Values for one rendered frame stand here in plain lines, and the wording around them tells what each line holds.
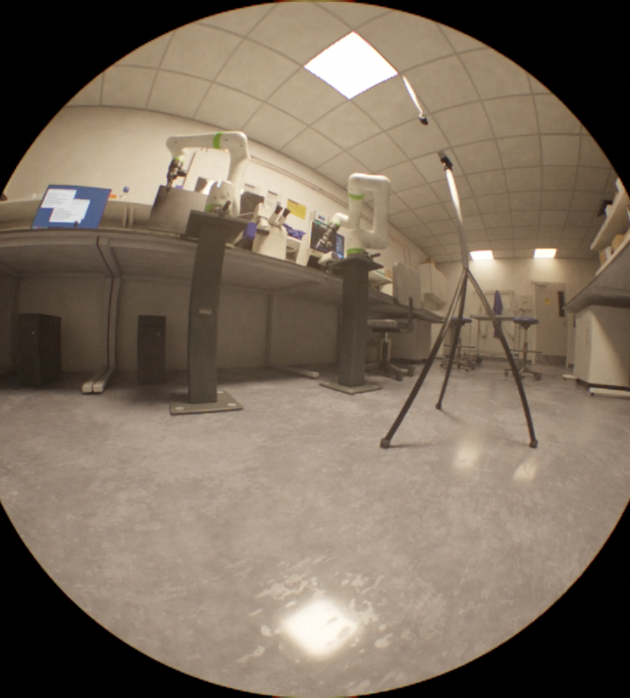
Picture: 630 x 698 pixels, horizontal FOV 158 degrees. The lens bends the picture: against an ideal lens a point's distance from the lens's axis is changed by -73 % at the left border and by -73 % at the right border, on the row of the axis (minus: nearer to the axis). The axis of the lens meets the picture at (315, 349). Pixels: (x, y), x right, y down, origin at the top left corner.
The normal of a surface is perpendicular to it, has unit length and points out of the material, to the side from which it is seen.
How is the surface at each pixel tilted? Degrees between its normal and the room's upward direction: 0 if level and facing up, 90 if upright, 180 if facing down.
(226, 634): 0
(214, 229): 90
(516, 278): 90
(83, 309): 90
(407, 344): 90
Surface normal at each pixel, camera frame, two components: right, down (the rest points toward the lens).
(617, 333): -0.74, 0.00
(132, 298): 0.67, 0.07
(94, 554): 0.05, -1.00
